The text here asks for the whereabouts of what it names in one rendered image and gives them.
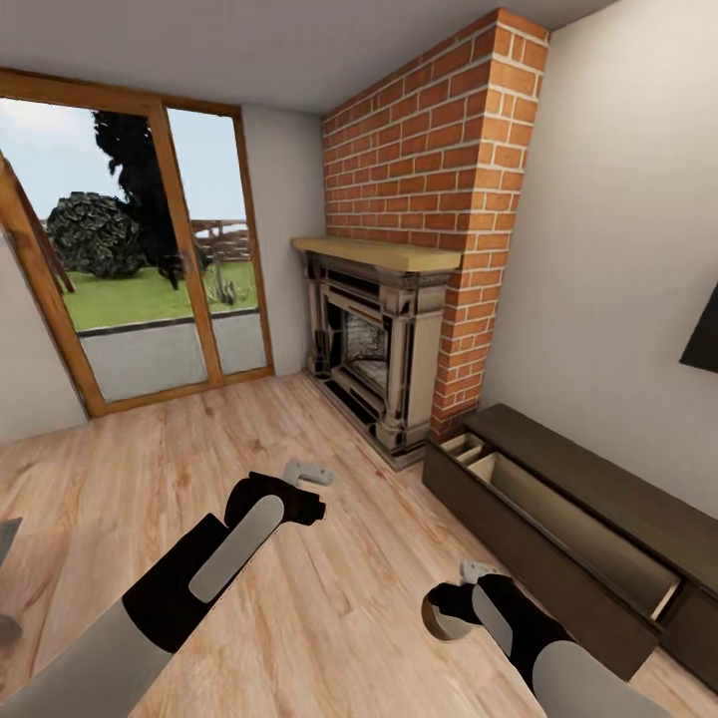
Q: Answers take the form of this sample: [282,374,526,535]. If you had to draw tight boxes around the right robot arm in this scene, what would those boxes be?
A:
[428,559,676,718]

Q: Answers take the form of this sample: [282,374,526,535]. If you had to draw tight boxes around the pillar candle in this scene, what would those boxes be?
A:
[421,595,475,641]

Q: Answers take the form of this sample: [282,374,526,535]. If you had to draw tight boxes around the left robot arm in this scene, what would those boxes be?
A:
[0,458,335,718]

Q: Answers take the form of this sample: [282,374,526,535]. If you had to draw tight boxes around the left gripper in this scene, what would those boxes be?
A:
[286,484,326,526]

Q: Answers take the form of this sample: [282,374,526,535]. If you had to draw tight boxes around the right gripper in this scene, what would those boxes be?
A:
[428,582,476,624]

